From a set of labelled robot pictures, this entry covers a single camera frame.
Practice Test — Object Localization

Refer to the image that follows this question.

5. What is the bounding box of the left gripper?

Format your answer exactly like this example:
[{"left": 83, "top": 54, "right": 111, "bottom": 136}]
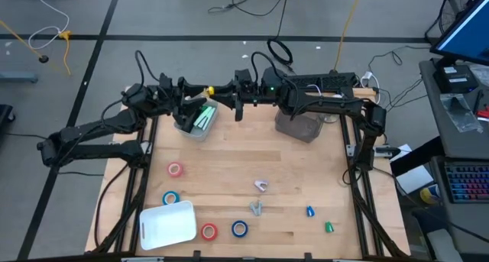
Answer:
[{"left": 147, "top": 76, "right": 210, "bottom": 120}]

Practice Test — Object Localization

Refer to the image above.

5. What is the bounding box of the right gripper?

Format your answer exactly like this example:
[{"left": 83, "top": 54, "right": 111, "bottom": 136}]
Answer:
[{"left": 212, "top": 68, "right": 264, "bottom": 111}]

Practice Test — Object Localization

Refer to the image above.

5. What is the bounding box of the mint green stapler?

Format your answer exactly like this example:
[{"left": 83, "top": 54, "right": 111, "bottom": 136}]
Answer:
[{"left": 193, "top": 105, "right": 217, "bottom": 132}]

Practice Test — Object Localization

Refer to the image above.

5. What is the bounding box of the pink tape roll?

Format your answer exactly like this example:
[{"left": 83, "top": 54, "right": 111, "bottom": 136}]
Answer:
[{"left": 167, "top": 161, "right": 185, "bottom": 179}]

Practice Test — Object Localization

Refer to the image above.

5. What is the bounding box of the teal tape roll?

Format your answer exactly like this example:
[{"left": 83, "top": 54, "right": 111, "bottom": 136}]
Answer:
[{"left": 161, "top": 190, "right": 180, "bottom": 207}]

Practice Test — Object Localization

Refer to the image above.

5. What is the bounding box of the red tape roll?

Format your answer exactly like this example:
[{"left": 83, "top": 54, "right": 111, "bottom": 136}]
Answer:
[{"left": 199, "top": 222, "right": 219, "bottom": 241}]

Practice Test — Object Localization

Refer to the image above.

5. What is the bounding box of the dark blue tape roll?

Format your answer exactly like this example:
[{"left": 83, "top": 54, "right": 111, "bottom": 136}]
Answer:
[{"left": 231, "top": 220, "right": 249, "bottom": 238}]

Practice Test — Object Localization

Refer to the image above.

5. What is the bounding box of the pale translucent storage bin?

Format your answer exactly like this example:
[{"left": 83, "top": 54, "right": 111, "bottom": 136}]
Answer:
[{"left": 172, "top": 93, "right": 221, "bottom": 143}]

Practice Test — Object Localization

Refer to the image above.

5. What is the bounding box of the smoky grey storage bin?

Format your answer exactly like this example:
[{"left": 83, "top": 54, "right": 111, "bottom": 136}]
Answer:
[{"left": 274, "top": 108, "right": 325, "bottom": 144}]

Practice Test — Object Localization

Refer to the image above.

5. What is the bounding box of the black perforated power box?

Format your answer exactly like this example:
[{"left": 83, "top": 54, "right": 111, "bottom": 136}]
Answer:
[{"left": 284, "top": 71, "right": 358, "bottom": 90}]

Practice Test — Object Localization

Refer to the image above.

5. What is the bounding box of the white storage bin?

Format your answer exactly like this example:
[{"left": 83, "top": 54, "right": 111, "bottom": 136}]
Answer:
[{"left": 138, "top": 200, "right": 197, "bottom": 251}]

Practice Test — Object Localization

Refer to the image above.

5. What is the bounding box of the white power adapter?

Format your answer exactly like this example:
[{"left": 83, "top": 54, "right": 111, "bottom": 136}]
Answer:
[{"left": 358, "top": 70, "right": 381, "bottom": 105}]

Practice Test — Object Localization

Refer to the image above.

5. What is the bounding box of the grey cart base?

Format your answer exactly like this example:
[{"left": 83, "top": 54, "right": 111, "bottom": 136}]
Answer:
[{"left": 0, "top": 71, "right": 39, "bottom": 84}]

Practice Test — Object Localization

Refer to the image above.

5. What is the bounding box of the large white paper sheet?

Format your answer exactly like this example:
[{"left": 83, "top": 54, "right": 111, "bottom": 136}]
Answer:
[{"left": 397, "top": 165, "right": 435, "bottom": 195}]

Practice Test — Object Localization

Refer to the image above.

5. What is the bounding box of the grey side desk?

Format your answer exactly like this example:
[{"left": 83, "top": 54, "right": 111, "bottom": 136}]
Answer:
[{"left": 418, "top": 58, "right": 489, "bottom": 160}]

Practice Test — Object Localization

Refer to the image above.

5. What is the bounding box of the yellow crumpled item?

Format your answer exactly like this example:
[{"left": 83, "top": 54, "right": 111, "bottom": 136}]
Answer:
[{"left": 419, "top": 187, "right": 440, "bottom": 205}]

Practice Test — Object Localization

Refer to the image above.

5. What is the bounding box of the black mini computer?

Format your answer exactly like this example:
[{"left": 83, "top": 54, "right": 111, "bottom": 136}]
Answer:
[{"left": 432, "top": 64, "right": 479, "bottom": 94}]

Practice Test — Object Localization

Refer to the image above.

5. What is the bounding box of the clear plastic bag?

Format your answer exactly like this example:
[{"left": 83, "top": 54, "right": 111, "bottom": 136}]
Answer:
[{"left": 439, "top": 92, "right": 484, "bottom": 134}]

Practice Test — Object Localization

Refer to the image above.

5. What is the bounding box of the black floor fan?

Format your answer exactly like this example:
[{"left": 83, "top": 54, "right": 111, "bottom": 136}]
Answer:
[{"left": 423, "top": 0, "right": 486, "bottom": 45}]

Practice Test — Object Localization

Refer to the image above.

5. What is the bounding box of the computer monitor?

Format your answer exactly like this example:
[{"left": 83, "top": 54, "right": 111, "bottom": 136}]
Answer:
[{"left": 429, "top": 0, "right": 489, "bottom": 67}]

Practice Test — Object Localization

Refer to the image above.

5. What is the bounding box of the backlit keyboard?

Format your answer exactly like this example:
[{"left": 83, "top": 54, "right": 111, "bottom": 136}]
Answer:
[{"left": 444, "top": 163, "right": 489, "bottom": 204}]

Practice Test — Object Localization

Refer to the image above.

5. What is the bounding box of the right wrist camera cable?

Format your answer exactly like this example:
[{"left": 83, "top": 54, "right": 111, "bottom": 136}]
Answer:
[{"left": 250, "top": 50, "right": 270, "bottom": 78}]

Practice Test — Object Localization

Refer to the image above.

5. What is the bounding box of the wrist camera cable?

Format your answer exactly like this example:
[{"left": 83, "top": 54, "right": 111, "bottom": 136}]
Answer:
[
  {"left": 250, "top": 50, "right": 270, "bottom": 78},
  {"left": 134, "top": 50, "right": 161, "bottom": 83}
]

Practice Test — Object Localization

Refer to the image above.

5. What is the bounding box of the coiled black cable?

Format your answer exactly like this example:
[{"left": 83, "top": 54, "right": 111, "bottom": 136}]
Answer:
[{"left": 266, "top": 0, "right": 294, "bottom": 74}]

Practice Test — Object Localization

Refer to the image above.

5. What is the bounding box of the black aluminium table frame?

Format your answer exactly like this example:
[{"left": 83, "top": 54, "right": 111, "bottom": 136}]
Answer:
[{"left": 89, "top": 73, "right": 410, "bottom": 262}]

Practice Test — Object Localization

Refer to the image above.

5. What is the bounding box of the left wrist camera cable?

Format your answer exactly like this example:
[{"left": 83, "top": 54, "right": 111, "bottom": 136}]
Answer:
[{"left": 134, "top": 50, "right": 161, "bottom": 83}]

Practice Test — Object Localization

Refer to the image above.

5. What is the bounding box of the black floor cable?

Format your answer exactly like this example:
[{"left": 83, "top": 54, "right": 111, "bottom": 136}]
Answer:
[{"left": 207, "top": 0, "right": 290, "bottom": 18}]

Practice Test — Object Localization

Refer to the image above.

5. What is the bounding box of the yellow cable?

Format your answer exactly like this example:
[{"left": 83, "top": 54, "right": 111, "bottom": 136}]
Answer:
[
  {"left": 333, "top": 0, "right": 364, "bottom": 73},
  {"left": 0, "top": 20, "right": 73, "bottom": 78}
]

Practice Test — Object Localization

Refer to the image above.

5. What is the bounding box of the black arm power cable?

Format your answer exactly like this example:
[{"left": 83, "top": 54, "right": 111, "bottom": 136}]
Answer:
[{"left": 93, "top": 163, "right": 129, "bottom": 250}]

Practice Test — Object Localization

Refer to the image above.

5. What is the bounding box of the white floor cable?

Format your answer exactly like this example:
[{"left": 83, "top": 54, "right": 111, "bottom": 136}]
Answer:
[{"left": 27, "top": 0, "right": 70, "bottom": 51}]

